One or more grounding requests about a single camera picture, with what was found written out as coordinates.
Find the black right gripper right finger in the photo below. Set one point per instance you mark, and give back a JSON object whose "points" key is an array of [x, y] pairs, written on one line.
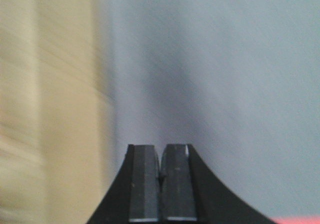
{"points": [[192, 194]]}

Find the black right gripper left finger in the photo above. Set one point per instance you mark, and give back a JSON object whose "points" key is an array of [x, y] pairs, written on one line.
{"points": [[134, 196]]}

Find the brown cardboard box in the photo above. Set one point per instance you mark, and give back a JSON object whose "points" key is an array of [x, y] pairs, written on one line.
{"points": [[56, 142]]}

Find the red table edge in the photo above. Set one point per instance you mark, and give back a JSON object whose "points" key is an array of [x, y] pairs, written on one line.
{"points": [[315, 219]]}

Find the dark blue mat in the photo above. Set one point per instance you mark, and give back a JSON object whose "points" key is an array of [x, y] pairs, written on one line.
{"points": [[238, 79]]}

